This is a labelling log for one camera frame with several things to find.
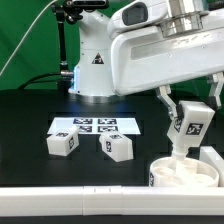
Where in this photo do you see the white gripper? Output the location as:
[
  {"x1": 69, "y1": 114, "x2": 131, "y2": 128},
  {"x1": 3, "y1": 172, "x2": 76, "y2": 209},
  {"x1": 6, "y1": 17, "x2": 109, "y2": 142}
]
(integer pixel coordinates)
[{"x1": 109, "y1": 13, "x2": 224, "y2": 122}]

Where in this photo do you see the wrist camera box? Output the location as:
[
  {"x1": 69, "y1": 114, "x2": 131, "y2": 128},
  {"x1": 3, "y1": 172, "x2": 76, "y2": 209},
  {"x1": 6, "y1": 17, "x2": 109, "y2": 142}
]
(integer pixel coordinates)
[{"x1": 107, "y1": 0, "x2": 168, "y2": 39}]

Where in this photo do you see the white cable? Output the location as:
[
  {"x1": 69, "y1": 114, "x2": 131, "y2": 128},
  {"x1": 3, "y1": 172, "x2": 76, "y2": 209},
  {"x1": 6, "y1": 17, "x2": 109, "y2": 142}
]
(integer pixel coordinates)
[{"x1": 0, "y1": 0, "x2": 58, "y2": 77}]

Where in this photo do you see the white front barrier rail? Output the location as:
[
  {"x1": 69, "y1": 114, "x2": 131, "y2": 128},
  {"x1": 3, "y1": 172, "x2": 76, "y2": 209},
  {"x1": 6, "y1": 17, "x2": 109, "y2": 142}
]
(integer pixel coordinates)
[{"x1": 0, "y1": 186, "x2": 224, "y2": 217}]

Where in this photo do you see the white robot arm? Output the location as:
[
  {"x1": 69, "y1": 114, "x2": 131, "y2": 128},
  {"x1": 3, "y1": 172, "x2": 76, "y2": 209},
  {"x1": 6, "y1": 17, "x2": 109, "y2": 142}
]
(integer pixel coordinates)
[{"x1": 72, "y1": 0, "x2": 224, "y2": 117}]

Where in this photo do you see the white right barrier rail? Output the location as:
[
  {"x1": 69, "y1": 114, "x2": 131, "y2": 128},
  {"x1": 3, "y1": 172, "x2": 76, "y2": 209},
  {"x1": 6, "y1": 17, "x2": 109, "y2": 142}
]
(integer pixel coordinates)
[{"x1": 199, "y1": 146, "x2": 224, "y2": 187}]

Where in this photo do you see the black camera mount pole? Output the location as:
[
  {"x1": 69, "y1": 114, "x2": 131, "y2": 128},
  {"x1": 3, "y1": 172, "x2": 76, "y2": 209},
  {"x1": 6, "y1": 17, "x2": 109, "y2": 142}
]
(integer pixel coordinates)
[{"x1": 52, "y1": 0, "x2": 112, "y2": 96}]

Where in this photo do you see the white barrier rail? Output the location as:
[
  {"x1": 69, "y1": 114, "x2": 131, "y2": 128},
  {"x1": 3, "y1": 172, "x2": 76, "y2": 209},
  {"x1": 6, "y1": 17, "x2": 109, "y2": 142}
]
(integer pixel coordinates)
[
  {"x1": 199, "y1": 146, "x2": 224, "y2": 187},
  {"x1": 0, "y1": 186, "x2": 224, "y2": 217}
]

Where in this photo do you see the white marker sheet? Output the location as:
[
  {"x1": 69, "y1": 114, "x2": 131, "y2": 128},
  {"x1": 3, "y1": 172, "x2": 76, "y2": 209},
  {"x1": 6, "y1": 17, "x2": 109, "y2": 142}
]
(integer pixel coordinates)
[{"x1": 48, "y1": 117, "x2": 140, "y2": 135}]

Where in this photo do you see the white round stool seat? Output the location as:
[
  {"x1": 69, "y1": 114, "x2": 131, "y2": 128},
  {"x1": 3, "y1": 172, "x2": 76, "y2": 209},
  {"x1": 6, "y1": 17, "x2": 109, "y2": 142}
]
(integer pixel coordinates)
[{"x1": 149, "y1": 157, "x2": 219, "y2": 187}]

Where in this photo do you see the black cable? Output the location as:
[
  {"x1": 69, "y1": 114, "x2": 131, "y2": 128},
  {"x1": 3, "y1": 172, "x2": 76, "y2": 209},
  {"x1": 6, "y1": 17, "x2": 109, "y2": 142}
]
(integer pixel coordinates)
[{"x1": 17, "y1": 71, "x2": 73, "y2": 91}]

